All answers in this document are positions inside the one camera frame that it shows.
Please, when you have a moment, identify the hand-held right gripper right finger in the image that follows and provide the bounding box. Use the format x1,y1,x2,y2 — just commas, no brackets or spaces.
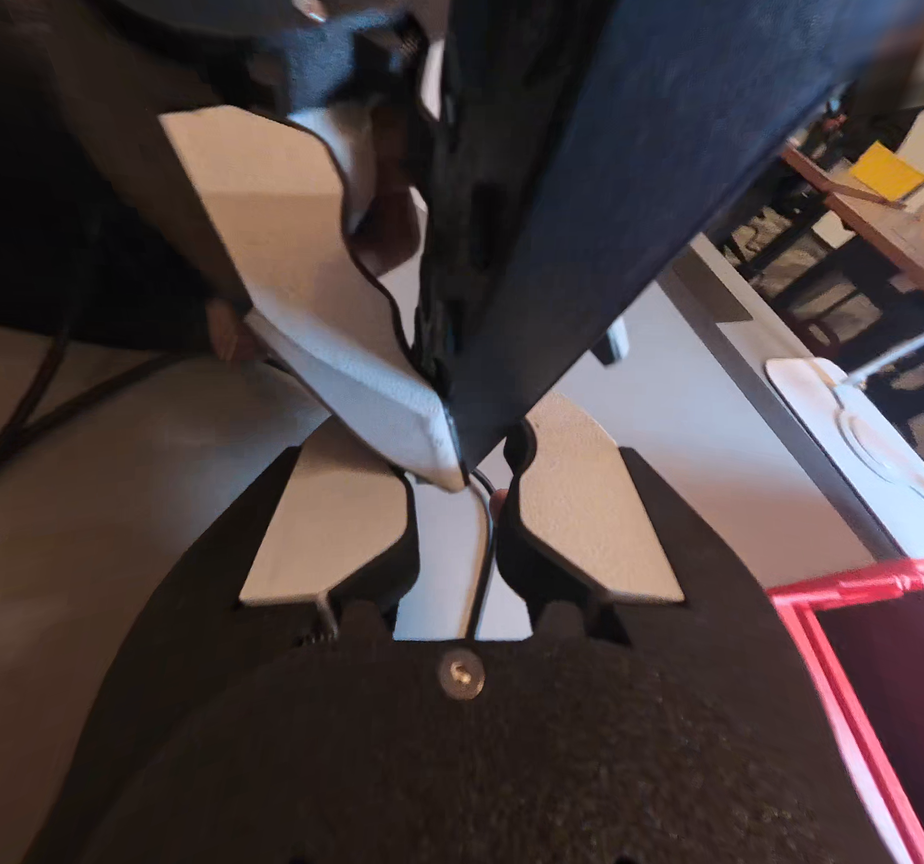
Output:
497,391,687,623

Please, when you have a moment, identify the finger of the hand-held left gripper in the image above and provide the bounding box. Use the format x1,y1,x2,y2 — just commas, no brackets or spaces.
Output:
159,105,468,495
420,36,446,120

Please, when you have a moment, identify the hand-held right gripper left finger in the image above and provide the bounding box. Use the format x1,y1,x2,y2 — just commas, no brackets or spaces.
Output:
238,415,421,627

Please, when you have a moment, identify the black usb cable orange plug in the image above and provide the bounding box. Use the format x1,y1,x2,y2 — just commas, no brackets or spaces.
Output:
464,469,497,641

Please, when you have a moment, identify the black box usb hub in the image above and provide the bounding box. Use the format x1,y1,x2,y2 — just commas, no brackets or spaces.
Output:
415,0,924,473

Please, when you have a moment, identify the red plastic bin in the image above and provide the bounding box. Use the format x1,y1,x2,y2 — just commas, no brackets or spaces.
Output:
767,559,924,864

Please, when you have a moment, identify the person's left hand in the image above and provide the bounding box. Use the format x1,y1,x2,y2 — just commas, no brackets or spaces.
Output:
205,300,266,365

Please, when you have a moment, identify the long black tape strip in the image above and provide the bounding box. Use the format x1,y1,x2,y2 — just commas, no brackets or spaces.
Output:
660,232,899,563

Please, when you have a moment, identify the black bin divider panel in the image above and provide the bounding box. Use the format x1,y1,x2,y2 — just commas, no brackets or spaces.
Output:
819,608,924,832

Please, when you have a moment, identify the wooden table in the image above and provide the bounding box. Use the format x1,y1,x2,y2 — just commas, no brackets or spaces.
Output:
782,144,924,289

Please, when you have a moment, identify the yellow paper pad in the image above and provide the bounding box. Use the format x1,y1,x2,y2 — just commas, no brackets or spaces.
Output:
849,141,924,203

